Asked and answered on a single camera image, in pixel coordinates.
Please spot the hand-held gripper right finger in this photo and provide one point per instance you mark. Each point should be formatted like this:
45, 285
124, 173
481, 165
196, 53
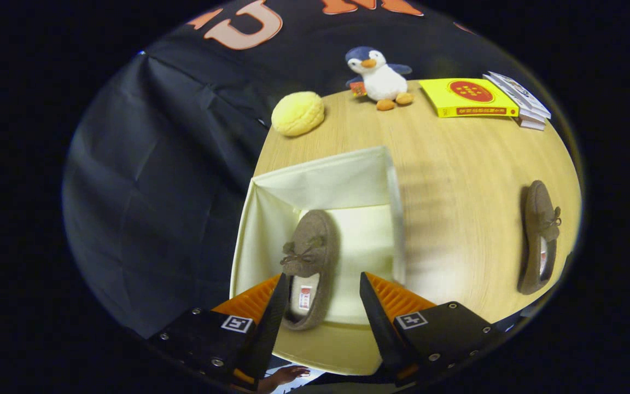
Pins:
383, 334

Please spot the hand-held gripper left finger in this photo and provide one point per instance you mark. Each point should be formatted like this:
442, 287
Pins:
268, 334

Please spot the brown fuzzy shoe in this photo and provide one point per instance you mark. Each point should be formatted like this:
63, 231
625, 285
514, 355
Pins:
534, 219
315, 230

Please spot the cream fabric storage box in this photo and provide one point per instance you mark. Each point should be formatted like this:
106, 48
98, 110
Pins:
348, 180

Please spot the yellow bun plush toy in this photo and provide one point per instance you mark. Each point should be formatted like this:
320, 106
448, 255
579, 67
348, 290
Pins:
297, 114

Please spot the yellow book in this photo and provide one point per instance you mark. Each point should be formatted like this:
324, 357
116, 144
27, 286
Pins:
441, 96

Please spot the penguin plush toy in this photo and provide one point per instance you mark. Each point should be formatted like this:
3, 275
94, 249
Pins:
383, 82

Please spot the illustrated white book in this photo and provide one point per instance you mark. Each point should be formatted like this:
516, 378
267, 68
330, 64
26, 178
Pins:
517, 90

